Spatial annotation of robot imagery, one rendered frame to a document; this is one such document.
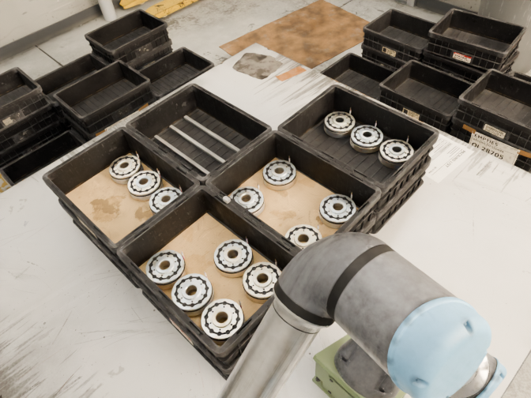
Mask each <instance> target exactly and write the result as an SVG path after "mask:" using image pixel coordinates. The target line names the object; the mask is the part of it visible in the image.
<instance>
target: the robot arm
mask: <svg viewBox="0 0 531 398"><path fill-rule="evenodd" d="M273 294H274V297H275V299H274V300H273V302H272V304H271V306H270V308H269V309H268V311H267V312H266V314H265V316H264V317H263V319H262V321H261V323H260V325H259V326H258V328H257V330H256V331H255V333H254V335H253V336H252V338H251V340H250V342H249V344H248V345H247V347H246V348H245V350H244V352H243V353H242V355H241V357H240V358H239V361H238V362H237V363H236V365H235V367H234V369H233V371H232V372H231V374H230V376H229V377H228V379H227V380H226V382H225V384H224V386H223V388H222V389H221V391H220V393H219V395H218V396H217V398H277V397H278V395H279V393H280V392H281V390H282V389H283V387H284V385H285V384H286V382H287V381H288V379H289V378H290V377H291V375H292V373H293V371H294V370H295V368H296V367H297V365H298V364H299V362H300V360H301V359H302V357H303V356H304V354H305V353H306V351H307V349H308V348H309V347H310V345H311V343H312V342H313V340H314V338H315V337H316V336H317V334H318V332H319V331H320V329H323V328H329V327H330V326H331V325H333V323H334V322H336V323H337V324H338V325H339V326H340V327H341V328H342V329H343V330H344V331H345V332H346V333H347V334H348V335H349V336H350V337H351V339H349V340H348V341H346V342H345V343H344V344H342V345H341V346H340V347H339V349H338V351H337V353H336V354H335V356H334V364H335V367H336V369H337V372H338V373H339V374H340V376H341V377H342V379H343V380H344V381H345V382H346V383H347V384H348V385H349V386H350V387H351V388H352V389H353V390H354V391H356V392H357V393H359V394H360V395H361V396H363V397H365V398H395V396H396V395H397V394H398V392H399V390H401V391H402V392H405V393H407V394H409V395H410V396H411V397H412V398H488V397H489V396H490V395H491V394H492V393H493V392H494V391H495V390H496V389H497V387H498V386H499V385H500V383H501V382H502V381H503V379H504V378H505V376H506V375H507V369H506V368H505V366H504V365H502V364H501V363H500V362H499V360H498V359H497V358H496V357H493V356H491V355H490V354H489V353H488V351H487V349H488V348H489V347H490V344H491V328H490V326H489V324H488V323H487V321H486V320H485V319H484V318H483V317H481V316H480V315H479V314H478V313H477V311H476V310H475V309H474V308H473V307H472V306H471V305H470V304H468V303H467V302H466V301H464V300H462V299H460V298H458V297H456V296H455V295H453V294H452V293H451V292H449V291H448V290H447V289H446V288H444V287H443V286H442V285H440V284H439V283H437V282H436V281H435V280H433V279H432V278H431V277H430V276H428V275H427V274H426V273H424V272H423V271H421V270H420V269H419V268H417V267H416V266H415V265H414V264H412V263H411V262H410V261H408V260H407V259H405V258H404V257H402V256H401V255H400V254H399V253H398V252H396V251H395V250H393V249H392V248H391V247H390V246H388V245H387V244H386V243H385V242H384V241H382V240H380V239H379V238H376V237H374V236H372V235H368V234H364V233H359V232H343V233H337V234H334V235H329V236H326V237H324V238H321V239H319V240H318V241H316V242H313V243H311V244H310V245H309V246H307V247H306V248H304V249H303V250H301V251H300V252H299V253H297V255H295V256H294V258H293V259H291V261H290V262H289V263H288V264H287V265H286V267H285V268H284V269H283V271H282V273H281V274H280V276H279V277H278V279H277V282H276V283H275V284H274V286H273Z"/></svg>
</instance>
